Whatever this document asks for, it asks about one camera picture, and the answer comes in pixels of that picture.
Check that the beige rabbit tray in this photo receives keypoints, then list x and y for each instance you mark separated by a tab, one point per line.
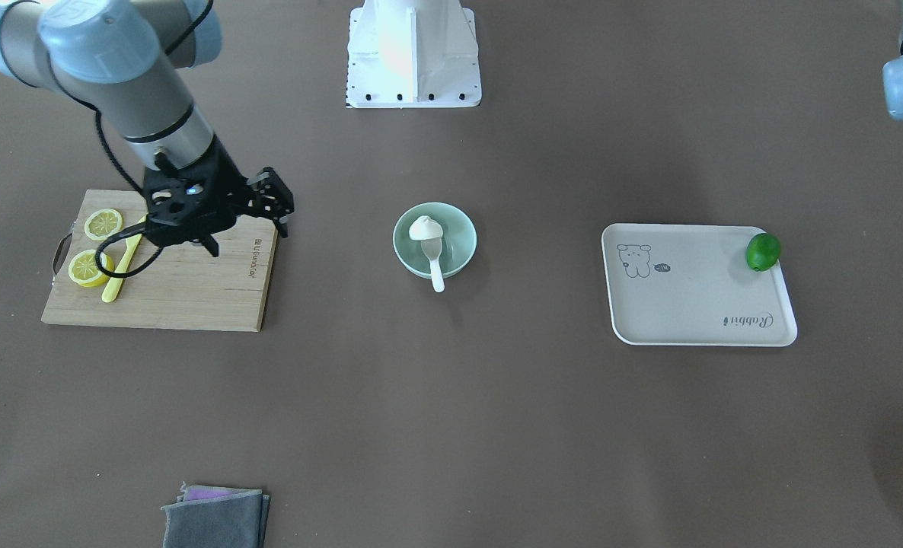
690	285

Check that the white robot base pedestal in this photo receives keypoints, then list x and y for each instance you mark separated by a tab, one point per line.
412	54

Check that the white ceramic spoon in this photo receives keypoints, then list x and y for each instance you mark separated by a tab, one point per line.
432	249

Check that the yellow plastic knife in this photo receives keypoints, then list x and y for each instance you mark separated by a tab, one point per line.
114	285

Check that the lemon half lower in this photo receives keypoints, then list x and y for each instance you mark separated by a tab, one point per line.
84	270

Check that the light green bowl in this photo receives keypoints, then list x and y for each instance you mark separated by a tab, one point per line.
459	239

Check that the lemon slice upper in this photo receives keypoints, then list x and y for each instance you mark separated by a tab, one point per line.
103	224

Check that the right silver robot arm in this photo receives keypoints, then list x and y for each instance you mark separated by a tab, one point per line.
121	59

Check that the green lime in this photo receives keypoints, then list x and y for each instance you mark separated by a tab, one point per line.
763	252

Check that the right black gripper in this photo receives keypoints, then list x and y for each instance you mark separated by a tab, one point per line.
229	187

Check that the grey folded cloth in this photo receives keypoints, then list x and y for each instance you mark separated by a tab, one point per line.
212	516

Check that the wooden cutting board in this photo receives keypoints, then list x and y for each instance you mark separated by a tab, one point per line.
185	289

